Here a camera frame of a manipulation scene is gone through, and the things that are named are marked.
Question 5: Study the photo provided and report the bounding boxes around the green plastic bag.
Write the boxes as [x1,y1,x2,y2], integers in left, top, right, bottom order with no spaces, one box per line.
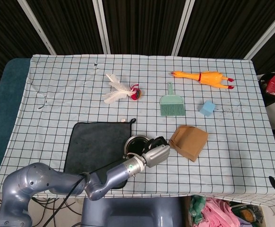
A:
[189,195,206,224]

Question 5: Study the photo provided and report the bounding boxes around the pink cloth bundle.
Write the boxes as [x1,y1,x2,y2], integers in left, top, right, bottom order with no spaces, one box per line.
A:
[200,198,241,227]

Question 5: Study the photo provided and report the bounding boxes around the red carton box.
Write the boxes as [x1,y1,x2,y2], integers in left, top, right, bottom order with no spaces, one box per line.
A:
[266,75,275,96]

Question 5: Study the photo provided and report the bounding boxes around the light blue foam cube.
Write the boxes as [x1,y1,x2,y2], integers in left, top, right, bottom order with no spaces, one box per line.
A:
[199,100,217,117]

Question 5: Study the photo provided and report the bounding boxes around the white black checked tablecloth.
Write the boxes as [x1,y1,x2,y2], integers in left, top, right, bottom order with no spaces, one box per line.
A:
[0,54,275,206]

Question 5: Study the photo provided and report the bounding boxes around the white feather red ball toy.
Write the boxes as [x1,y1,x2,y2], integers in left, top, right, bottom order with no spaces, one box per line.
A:
[103,73,142,105]

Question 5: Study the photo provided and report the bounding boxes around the yellow rubber chicken toy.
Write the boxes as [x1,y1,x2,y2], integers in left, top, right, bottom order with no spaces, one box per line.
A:
[170,70,236,90]

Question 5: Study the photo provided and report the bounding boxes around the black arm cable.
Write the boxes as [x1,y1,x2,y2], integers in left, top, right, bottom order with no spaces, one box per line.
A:
[49,162,129,227]

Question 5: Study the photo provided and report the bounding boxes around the dark folding screen white frame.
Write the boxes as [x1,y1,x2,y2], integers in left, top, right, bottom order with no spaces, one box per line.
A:
[0,0,275,80]

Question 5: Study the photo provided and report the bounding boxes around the green mini hand broom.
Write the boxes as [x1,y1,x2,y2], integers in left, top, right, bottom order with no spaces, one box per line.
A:
[160,82,186,117]

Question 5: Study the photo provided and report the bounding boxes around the blue-grey robot torso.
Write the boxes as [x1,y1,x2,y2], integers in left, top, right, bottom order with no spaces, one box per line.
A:
[81,197,184,227]

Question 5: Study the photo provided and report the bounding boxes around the black waste bin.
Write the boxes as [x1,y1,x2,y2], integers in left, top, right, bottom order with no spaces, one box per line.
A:
[257,72,275,107]

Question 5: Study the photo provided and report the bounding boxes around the black microfibre mat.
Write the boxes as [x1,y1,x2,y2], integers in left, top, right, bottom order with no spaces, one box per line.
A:
[63,118,137,190]

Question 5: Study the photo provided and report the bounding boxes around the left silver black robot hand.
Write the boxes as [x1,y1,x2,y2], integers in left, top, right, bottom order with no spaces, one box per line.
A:
[141,136,171,168]

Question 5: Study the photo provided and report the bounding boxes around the steel bowl with dark liquid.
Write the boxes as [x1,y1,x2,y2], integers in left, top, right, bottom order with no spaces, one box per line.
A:
[124,135,152,159]

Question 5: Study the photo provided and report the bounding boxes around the brown cardboard box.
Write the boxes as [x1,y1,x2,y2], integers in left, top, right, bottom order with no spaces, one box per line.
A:
[168,125,209,163]

